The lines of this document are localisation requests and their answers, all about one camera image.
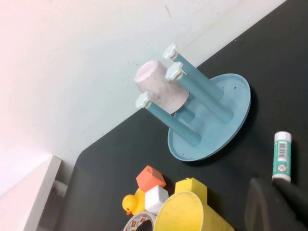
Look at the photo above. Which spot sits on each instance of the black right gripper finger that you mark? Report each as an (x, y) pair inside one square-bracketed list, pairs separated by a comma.
[(284, 207)]

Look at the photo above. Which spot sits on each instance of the yellow cup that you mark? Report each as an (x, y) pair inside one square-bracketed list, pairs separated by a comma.
[(180, 211)]

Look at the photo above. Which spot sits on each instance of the blue cup stand white caps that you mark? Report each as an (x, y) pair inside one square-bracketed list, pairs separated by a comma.
[(216, 125)]

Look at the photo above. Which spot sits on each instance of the pale pink cup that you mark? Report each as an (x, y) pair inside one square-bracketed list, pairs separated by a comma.
[(158, 86)]

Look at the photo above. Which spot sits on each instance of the green white glue stick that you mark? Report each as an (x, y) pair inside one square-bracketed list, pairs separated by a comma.
[(281, 154)]

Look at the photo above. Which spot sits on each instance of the yellow foam cube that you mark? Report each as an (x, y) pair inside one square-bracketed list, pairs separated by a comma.
[(192, 186)]

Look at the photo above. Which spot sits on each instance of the white foam cube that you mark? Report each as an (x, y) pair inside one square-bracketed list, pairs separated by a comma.
[(156, 198)]

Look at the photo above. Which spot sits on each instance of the orange foam cube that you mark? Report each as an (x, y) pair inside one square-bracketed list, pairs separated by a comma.
[(149, 179)]

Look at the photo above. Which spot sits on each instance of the white tape roll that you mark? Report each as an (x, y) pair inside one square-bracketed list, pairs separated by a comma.
[(137, 220)]

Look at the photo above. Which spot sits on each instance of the yellow rubber duck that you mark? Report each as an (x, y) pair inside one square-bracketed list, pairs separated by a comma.
[(131, 202)]

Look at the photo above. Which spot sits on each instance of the white cabinet panel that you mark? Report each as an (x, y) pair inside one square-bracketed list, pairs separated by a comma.
[(26, 199)]

